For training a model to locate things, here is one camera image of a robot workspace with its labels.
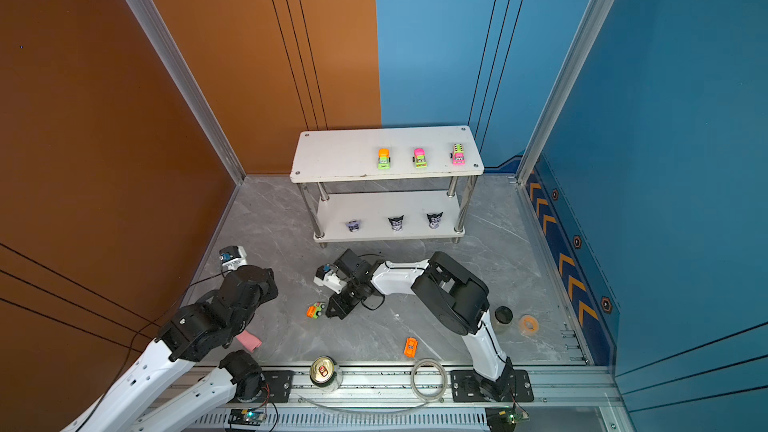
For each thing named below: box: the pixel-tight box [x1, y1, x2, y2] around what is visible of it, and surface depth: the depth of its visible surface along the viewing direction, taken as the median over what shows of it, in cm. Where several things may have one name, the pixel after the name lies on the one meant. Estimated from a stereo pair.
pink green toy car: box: [412, 147, 428, 169], surface depth 76 cm
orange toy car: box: [404, 337, 418, 359], surface depth 79 cm
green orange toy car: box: [378, 148, 391, 169], surface depth 76 cm
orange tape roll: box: [518, 315, 540, 337], surface depth 84 cm
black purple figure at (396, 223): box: [388, 215, 404, 232], surface depth 96 cm
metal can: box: [310, 355, 337, 388], surface depth 68 cm
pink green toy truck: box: [452, 143, 467, 165], surface depth 76 cm
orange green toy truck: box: [305, 302, 325, 319], surface depth 84 cm
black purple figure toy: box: [426, 212, 443, 229], surface depth 96 cm
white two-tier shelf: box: [289, 125, 484, 247], surface depth 85 cm
